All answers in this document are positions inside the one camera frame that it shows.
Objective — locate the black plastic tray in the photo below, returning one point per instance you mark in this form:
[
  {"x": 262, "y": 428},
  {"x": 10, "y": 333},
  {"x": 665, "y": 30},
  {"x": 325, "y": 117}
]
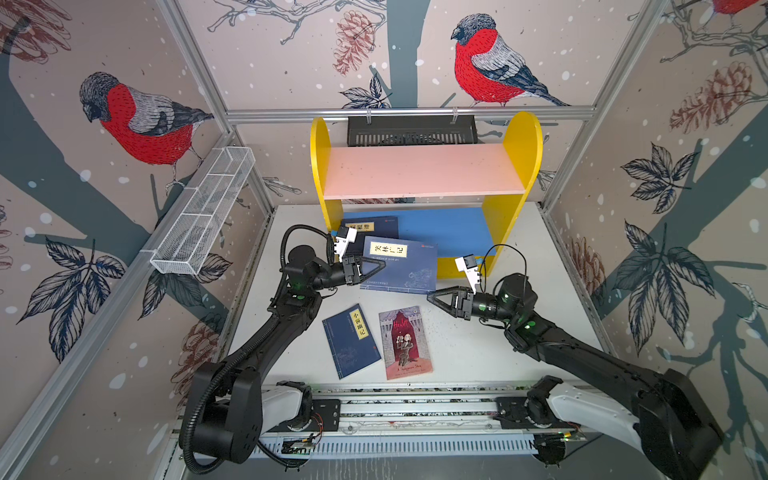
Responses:
[{"x": 411, "y": 130}]

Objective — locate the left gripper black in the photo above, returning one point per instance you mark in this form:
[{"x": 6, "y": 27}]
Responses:
[{"x": 355, "y": 273}]

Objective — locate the yellow pink blue bookshelf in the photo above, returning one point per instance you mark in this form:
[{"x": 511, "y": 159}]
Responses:
[{"x": 502, "y": 175}]

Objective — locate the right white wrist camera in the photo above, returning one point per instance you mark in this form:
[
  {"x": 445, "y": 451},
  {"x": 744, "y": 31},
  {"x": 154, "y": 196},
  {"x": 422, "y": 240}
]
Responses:
[{"x": 468, "y": 265}]

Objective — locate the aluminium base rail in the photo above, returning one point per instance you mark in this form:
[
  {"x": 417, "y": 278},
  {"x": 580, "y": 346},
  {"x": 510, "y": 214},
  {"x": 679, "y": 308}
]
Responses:
[{"x": 375, "y": 409}]

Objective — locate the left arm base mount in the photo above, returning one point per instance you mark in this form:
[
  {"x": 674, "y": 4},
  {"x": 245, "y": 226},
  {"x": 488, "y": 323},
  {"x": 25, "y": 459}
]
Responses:
[{"x": 290, "y": 406}]

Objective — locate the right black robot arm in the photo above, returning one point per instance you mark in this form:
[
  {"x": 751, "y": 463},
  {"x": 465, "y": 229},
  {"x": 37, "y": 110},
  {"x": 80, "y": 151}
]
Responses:
[{"x": 661, "y": 415}]

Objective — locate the blue book plant cover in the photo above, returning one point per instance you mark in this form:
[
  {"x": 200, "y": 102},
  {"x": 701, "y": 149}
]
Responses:
[{"x": 381, "y": 226}]

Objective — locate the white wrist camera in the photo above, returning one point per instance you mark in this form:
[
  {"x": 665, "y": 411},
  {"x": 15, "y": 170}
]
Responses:
[
  {"x": 345, "y": 242},
  {"x": 468, "y": 265}
]

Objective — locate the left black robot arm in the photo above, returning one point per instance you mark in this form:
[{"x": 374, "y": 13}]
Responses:
[{"x": 224, "y": 416}]

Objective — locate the white wire mesh basket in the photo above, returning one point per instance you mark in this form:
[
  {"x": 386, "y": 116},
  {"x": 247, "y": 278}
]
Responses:
[{"x": 193, "y": 233}]

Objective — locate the blue book yellow label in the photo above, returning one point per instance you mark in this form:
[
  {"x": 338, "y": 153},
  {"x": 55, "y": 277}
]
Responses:
[
  {"x": 350, "y": 340},
  {"x": 410, "y": 266}
]

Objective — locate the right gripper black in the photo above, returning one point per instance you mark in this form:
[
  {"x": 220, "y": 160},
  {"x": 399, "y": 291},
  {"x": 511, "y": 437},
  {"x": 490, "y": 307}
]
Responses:
[{"x": 464, "y": 304}]

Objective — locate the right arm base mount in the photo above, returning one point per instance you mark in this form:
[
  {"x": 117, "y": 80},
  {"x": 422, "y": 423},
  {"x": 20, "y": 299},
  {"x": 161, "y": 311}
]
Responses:
[{"x": 531, "y": 411}]

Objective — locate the red Hamlet book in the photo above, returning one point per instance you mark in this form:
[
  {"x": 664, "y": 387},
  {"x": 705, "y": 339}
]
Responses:
[{"x": 404, "y": 343}]

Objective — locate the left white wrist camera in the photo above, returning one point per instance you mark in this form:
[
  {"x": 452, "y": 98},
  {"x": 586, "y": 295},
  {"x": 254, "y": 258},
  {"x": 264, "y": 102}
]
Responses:
[{"x": 345, "y": 242}]

